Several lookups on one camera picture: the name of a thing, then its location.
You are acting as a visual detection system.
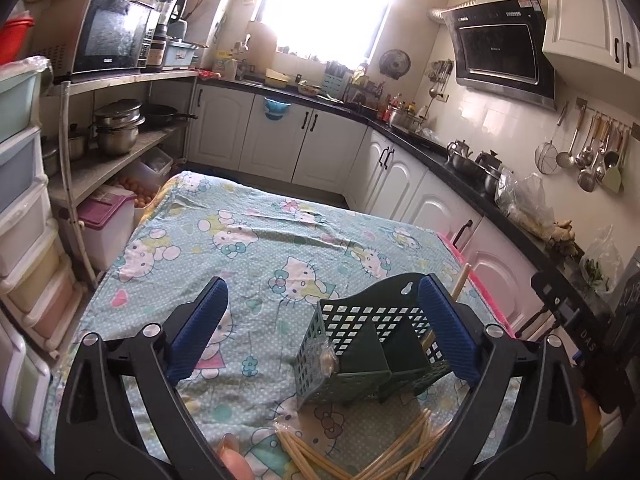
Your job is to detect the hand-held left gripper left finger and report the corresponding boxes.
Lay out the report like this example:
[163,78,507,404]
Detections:
[54,276,231,480]

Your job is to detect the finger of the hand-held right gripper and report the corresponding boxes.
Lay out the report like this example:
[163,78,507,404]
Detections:
[531,271,608,366]

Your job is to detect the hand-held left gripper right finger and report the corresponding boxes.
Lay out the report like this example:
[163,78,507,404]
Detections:
[417,274,588,480]

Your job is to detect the green plastic utensil basket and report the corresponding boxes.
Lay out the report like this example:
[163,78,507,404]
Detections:
[294,272,468,408]

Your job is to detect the plastic-wrapped chopstick pack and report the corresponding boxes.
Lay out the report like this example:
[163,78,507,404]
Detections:
[299,337,337,403]

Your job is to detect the pile of chopsticks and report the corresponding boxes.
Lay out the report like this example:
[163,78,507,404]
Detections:
[274,407,453,480]

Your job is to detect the row of hanging steel utensils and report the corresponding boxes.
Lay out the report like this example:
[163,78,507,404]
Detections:
[575,115,626,193]

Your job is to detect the person's left hand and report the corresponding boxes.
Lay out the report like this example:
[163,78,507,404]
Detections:
[217,435,253,480]

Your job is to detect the grey canister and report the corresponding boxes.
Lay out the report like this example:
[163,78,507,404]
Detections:
[607,260,640,321]

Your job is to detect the plastic bag of greens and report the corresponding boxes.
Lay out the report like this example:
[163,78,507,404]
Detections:
[580,225,623,293]

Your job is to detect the cartoon cat printed blanket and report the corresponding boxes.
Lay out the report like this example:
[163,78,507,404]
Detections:
[40,170,521,480]

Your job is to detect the ginger root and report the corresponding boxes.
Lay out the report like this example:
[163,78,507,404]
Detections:
[547,219,576,256]

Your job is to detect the pink-lidded storage container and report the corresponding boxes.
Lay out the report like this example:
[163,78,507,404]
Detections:
[75,185,136,271]

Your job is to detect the tray of brown eggs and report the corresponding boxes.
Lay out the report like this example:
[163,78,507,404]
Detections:
[117,175,161,208]

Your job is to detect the black kitchen countertop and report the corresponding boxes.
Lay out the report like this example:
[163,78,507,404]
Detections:
[197,75,640,321]

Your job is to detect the clear plastic bag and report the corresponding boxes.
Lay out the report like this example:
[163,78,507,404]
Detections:
[495,170,556,241]

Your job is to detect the wrapped chopsticks in basket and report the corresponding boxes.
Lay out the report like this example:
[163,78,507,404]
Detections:
[345,127,566,341]

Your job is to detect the pale green spatula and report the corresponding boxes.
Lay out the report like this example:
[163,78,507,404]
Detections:
[602,130,623,193]

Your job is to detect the steel kettle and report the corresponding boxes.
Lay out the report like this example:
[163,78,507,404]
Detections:
[446,139,473,171]
[475,150,503,196]

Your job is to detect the clear plastic storage box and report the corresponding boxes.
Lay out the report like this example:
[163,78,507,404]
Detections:
[132,147,173,186]

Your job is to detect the steel ladle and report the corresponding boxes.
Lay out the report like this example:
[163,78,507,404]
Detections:
[556,110,583,168]

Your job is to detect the white plastic drawer unit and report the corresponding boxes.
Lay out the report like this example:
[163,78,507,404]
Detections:
[0,320,53,441]

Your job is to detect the white base cabinet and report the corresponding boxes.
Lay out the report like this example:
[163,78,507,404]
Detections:
[187,82,371,198]

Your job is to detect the large steel pot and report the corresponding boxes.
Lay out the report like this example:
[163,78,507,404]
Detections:
[95,122,141,156]

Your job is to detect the black frying pan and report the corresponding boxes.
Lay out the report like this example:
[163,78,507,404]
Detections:
[140,104,198,128]

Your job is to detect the steel cooking pot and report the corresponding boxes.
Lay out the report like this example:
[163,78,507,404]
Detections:
[387,105,426,131]

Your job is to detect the small steel pot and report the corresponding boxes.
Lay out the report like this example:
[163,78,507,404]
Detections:
[42,122,91,176]

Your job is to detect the blue hanging basket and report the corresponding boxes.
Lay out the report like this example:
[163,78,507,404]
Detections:
[262,97,292,123]

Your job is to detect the cluster of condiment bottles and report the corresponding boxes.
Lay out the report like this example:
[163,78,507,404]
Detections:
[377,92,418,121]

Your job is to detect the pastel plastic drawer tower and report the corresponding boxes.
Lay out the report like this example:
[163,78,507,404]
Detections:
[0,57,83,356]

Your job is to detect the dish rack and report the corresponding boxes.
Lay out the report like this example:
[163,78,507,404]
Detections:
[342,77,386,111]

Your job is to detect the hanging utensil cluster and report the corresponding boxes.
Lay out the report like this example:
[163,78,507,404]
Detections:
[427,59,456,103]

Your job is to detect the metal shelf rack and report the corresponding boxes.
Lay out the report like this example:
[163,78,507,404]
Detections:
[47,67,201,286]

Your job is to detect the grey-blue plastic bin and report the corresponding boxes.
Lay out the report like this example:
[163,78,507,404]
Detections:
[162,40,198,71]

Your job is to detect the small grey fan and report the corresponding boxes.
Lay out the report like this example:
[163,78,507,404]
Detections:
[378,49,412,80]

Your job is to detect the teal knife holder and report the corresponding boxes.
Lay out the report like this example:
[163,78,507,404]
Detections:
[322,60,348,98]

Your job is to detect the black range hood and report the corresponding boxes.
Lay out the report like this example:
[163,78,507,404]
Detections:
[442,0,558,111]

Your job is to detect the beige cutting board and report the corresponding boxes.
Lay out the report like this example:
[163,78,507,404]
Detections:
[247,20,278,73]

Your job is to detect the black microwave oven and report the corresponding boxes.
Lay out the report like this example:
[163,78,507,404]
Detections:
[47,0,161,81]

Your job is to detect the black blender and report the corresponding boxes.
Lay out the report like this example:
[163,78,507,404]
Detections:
[147,0,188,71]

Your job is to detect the red plastic basket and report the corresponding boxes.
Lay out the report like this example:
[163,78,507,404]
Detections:
[0,16,36,66]

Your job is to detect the bright window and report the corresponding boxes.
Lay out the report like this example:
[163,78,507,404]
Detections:
[255,0,401,63]

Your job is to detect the wire mesh strainer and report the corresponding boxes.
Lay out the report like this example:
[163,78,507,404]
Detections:
[535,102,568,175]

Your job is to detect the wall utensil rail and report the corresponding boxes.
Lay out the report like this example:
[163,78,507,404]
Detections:
[575,97,640,141]

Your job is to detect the white wall cabinet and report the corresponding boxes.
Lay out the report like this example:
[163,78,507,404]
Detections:
[542,0,640,78]

